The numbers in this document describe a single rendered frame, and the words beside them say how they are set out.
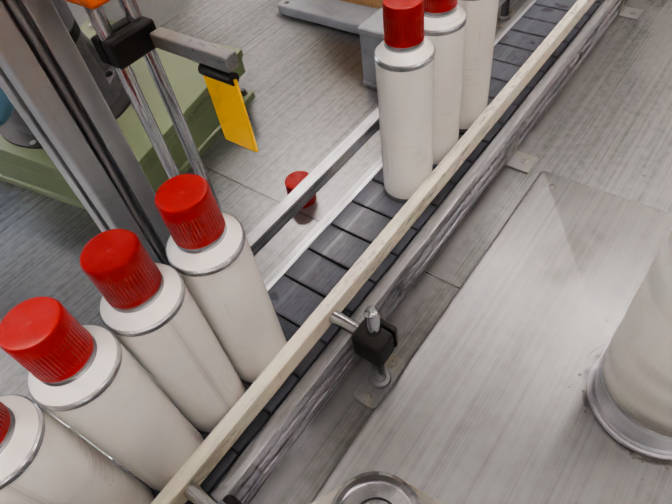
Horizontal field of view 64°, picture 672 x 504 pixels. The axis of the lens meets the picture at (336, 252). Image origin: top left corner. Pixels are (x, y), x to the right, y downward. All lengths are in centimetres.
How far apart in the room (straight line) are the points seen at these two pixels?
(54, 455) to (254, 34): 81
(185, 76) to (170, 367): 50
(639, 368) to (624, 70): 56
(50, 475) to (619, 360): 35
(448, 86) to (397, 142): 8
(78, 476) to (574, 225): 46
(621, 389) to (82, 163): 41
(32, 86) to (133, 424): 22
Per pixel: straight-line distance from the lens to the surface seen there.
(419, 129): 51
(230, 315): 38
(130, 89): 39
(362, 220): 56
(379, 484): 24
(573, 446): 45
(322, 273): 52
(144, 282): 32
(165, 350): 35
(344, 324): 45
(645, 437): 45
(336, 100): 81
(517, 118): 69
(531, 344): 48
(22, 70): 40
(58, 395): 33
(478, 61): 61
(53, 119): 42
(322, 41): 95
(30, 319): 31
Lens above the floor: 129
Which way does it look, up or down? 50 degrees down
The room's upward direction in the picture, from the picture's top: 11 degrees counter-clockwise
